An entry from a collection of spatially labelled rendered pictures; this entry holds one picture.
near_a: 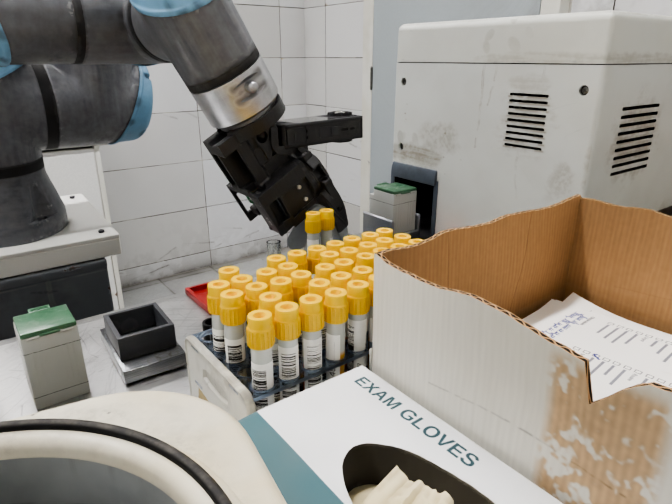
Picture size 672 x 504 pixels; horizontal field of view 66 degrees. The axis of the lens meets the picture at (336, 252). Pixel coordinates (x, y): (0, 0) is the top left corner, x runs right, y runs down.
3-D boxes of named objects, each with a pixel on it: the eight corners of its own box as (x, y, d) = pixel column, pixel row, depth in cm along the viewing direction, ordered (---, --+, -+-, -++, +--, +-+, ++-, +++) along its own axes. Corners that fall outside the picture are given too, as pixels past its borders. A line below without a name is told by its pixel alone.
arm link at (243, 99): (236, 51, 53) (277, 50, 47) (257, 91, 56) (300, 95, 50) (178, 92, 51) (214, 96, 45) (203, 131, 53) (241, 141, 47)
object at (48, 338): (78, 367, 47) (64, 299, 44) (91, 392, 43) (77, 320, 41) (27, 383, 44) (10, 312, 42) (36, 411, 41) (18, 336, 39)
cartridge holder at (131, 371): (157, 326, 54) (152, 295, 53) (187, 366, 47) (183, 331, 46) (101, 341, 51) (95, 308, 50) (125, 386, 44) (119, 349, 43)
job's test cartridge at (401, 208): (390, 228, 72) (392, 183, 69) (415, 237, 68) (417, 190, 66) (368, 234, 69) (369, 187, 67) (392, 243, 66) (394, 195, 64)
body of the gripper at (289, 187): (251, 224, 60) (192, 137, 53) (304, 179, 63) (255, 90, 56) (286, 242, 54) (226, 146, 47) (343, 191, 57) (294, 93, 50)
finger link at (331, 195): (321, 227, 62) (288, 169, 56) (331, 218, 62) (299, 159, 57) (345, 237, 58) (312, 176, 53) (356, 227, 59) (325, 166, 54)
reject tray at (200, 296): (237, 280, 65) (237, 274, 65) (264, 298, 60) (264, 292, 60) (185, 294, 61) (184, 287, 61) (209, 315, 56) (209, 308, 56)
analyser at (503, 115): (505, 215, 92) (527, 30, 81) (676, 261, 71) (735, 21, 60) (373, 253, 74) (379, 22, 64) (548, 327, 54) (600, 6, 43)
